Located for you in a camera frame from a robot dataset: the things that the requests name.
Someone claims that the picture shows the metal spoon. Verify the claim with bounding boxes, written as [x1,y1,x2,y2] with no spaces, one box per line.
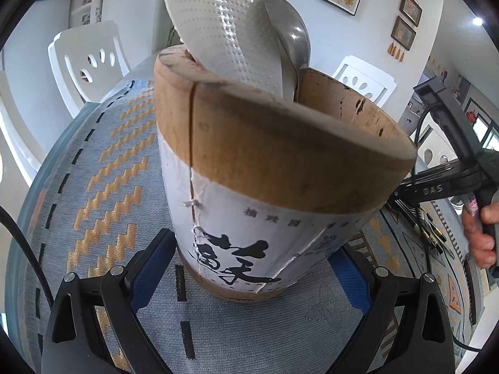
[263,0,311,102]

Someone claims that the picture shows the person's right hand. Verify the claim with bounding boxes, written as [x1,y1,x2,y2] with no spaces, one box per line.
[462,202,499,269]

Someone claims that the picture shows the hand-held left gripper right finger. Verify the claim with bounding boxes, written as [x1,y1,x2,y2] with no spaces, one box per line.
[330,247,457,374]

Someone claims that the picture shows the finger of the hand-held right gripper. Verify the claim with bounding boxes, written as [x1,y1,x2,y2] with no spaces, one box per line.
[392,163,482,205]

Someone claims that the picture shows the white dotted rice paddle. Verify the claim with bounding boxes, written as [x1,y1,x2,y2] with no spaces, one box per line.
[162,0,287,98]

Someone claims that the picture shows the black cable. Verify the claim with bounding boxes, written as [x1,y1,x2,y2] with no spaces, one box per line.
[412,99,443,149]
[0,206,55,308]

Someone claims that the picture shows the patterned blue tablecloth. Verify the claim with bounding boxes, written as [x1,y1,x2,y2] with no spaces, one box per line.
[8,80,488,374]

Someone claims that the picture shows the teal-framed window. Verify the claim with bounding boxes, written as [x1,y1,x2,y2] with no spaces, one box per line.
[481,119,499,151]

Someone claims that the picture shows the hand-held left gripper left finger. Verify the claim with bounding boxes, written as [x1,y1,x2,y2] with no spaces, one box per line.
[41,228,177,374]

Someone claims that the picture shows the bamboo utensil holder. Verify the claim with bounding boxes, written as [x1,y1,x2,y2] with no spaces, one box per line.
[153,45,418,304]

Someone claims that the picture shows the small framed picture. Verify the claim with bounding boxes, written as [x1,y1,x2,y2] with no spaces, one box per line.
[400,0,424,27]
[390,16,417,50]

